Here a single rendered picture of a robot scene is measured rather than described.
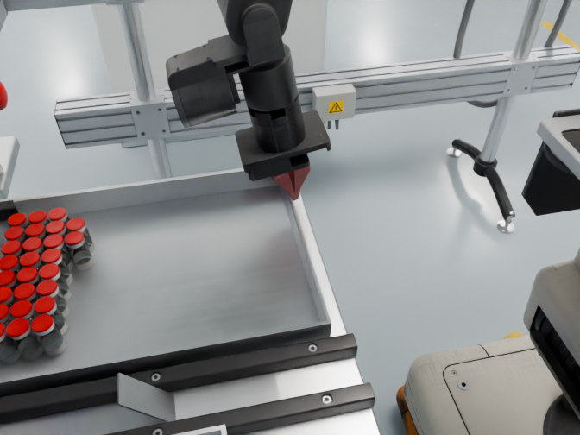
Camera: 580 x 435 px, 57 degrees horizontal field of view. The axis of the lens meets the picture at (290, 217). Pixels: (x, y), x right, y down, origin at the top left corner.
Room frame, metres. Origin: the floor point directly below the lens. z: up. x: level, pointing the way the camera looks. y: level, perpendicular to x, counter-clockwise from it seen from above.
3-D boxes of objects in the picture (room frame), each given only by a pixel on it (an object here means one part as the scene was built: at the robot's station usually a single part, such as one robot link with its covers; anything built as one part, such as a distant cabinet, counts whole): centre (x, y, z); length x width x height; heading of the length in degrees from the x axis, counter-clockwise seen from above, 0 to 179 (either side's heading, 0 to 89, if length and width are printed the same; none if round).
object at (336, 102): (1.37, -0.13, 0.50); 0.12 x 0.05 x 0.09; 102
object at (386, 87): (1.44, -0.13, 0.49); 1.60 x 0.08 x 0.12; 102
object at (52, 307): (0.38, 0.26, 0.90); 0.18 x 0.02 x 0.05; 12
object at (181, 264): (0.40, 0.15, 0.90); 0.34 x 0.26 x 0.04; 102
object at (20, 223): (0.37, 0.30, 0.90); 0.18 x 0.02 x 0.05; 12
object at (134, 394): (0.24, 0.08, 0.91); 0.14 x 0.03 x 0.06; 102
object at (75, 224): (0.44, 0.25, 0.90); 0.02 x 0.02 x 0.05
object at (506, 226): (1.56, -0.72, 0.07); 0.50 x 0.08 x 0.14; 12
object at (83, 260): (0.42, 0.24, 0.90); 0.02 x 0.02 x 0.05
